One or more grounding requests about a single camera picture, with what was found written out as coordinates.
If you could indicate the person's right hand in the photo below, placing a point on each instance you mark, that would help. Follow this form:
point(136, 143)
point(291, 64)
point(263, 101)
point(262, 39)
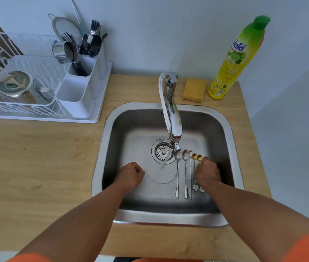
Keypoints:
point(209, 173)

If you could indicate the person's left hand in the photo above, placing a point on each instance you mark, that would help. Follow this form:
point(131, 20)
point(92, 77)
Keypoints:
point(131, 175)

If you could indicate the gold spoon with flower end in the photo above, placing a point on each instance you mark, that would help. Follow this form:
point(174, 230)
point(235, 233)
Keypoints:
point(194, 156)
point(199, 158)

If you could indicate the thin white spoon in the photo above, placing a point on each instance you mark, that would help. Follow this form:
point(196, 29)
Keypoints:
point(190, 188)

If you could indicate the silver spoon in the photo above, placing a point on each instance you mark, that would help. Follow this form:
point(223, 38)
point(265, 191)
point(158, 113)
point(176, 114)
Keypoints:
point(186, 155)
point(178, 156)

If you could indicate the white cutlery holder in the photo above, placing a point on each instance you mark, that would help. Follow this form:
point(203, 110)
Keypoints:
point(74, 106)

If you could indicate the person's left forearm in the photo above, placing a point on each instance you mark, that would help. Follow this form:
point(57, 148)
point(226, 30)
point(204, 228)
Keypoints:
point(80, 223)

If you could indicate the person's right forearm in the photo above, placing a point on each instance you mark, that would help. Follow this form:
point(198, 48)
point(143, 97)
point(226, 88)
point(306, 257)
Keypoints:
point(252, 215)

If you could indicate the steel pots in rack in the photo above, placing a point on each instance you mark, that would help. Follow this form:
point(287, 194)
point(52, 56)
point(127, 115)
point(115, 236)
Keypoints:
point(15, 83)

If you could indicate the steel sink drain strainer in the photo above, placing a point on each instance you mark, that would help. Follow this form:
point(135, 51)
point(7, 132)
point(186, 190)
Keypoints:
point(161, 151)

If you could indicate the stainless steel sink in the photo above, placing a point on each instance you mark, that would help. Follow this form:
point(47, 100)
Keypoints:
point(214, 128)

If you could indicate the chrome faucet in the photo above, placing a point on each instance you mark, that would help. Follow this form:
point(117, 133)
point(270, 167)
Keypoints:
point(174, 122)

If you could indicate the yellow sponge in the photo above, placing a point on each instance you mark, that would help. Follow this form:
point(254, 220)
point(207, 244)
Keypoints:
point(194, 90)

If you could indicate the white plastic drainer tray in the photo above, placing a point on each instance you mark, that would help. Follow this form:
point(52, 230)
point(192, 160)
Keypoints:
point(105, 81)

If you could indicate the yellow dish soap bottle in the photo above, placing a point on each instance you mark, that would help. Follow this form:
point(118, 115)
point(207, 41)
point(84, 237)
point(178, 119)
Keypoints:
point(233, 68)

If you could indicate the small grey kitchen tool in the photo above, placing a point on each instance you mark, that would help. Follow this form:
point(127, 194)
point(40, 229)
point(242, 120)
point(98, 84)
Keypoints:
point(45, 90)

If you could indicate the steel pot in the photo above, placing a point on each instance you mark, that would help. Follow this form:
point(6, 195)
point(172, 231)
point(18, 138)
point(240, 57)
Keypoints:
point(31, 98)

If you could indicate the black plastic utensil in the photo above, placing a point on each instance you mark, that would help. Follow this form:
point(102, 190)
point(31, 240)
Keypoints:
point(95, 44)
point(83, 47)
point(104, 36)

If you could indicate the silver fork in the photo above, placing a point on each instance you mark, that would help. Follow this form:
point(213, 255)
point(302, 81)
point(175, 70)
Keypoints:
point(94, 25)
point(66, 36)

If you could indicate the steel mesh strainer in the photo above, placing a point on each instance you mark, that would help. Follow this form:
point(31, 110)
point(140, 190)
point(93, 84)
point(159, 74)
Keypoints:
point(64, 25)

